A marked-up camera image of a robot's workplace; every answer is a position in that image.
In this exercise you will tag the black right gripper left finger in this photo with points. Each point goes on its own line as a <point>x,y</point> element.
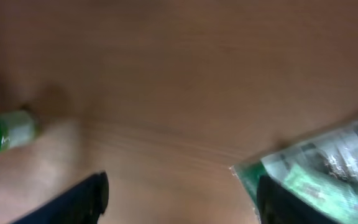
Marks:
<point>83,203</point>

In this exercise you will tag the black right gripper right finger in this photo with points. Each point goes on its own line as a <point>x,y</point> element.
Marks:
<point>276,205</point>

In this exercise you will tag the green 3M package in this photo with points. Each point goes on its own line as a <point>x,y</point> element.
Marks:
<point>321,171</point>

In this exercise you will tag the green lid jar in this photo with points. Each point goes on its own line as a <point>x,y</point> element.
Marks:
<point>17,128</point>

